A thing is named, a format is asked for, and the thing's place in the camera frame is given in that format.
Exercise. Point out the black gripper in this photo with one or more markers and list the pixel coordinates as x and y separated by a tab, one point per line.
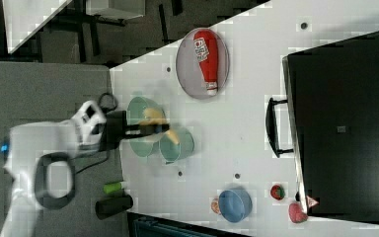
114	130

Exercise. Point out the plush peeled banana toy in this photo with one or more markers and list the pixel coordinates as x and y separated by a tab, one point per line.
156	117

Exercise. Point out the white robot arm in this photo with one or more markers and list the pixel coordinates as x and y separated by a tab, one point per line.
39	158

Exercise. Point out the green mug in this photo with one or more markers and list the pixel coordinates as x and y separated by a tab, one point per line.
172	152

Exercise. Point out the green colander basket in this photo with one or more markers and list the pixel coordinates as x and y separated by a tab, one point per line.
143	146

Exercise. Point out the green bottle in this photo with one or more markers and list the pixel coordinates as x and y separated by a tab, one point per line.
113	187

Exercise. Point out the round grey plate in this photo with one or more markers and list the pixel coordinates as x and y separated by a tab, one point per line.
188	70

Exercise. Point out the black cylinder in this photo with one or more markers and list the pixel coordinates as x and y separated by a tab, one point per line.
109	207

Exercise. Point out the orange slice toy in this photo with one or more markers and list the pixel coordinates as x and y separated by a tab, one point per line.
215	206

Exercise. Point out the red plush ketchup bottle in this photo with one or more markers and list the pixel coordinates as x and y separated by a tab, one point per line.
206	52

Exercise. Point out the blue cup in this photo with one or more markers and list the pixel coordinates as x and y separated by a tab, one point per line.
235	204

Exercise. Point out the red plush strawberry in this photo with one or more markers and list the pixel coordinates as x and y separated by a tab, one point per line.
277	192

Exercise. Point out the pink plush fruit toy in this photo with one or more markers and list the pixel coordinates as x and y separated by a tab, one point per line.
296	214

